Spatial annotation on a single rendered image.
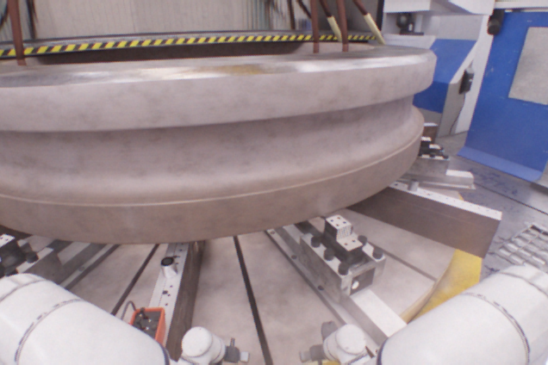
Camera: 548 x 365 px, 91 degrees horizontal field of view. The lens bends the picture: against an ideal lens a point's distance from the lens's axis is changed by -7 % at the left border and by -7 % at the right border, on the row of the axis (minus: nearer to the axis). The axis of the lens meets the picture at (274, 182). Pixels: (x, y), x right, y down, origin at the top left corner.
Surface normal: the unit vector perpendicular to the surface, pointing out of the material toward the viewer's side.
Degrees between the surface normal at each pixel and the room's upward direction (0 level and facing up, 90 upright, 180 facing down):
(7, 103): 90
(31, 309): 6
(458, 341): 32
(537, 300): 14
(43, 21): 90
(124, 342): 47
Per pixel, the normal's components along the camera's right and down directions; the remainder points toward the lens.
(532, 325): 0.25, -0.43
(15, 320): -0.19, -0.61
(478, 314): -0.09, -0.89
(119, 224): 0.01, 0.46
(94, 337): 0.47, -0.76
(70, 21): 0.48, 0.40
